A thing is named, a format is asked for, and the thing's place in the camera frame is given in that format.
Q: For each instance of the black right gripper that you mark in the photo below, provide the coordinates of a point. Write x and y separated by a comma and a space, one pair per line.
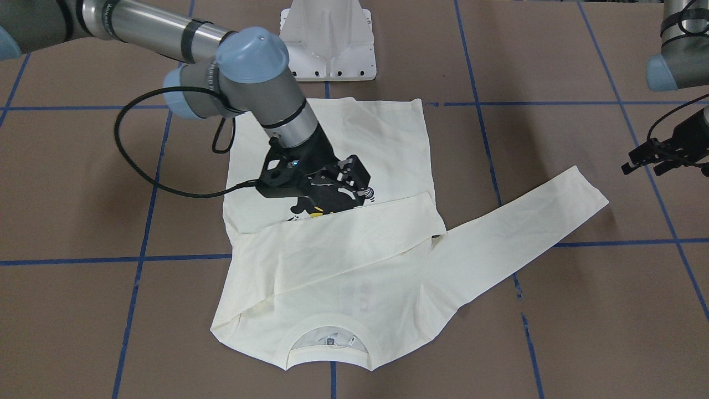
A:
322, 157

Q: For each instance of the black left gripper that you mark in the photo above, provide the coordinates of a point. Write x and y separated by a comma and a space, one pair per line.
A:
686, 138

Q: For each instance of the left robot arm grey silver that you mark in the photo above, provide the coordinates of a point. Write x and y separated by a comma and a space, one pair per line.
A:
681, 63

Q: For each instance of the right robot arm grey silver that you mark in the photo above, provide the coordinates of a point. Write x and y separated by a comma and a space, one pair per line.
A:
225, 73

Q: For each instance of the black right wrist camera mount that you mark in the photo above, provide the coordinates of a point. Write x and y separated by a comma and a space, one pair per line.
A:
282, 175

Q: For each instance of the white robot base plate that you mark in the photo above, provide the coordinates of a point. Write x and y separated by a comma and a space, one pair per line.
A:
329, 41

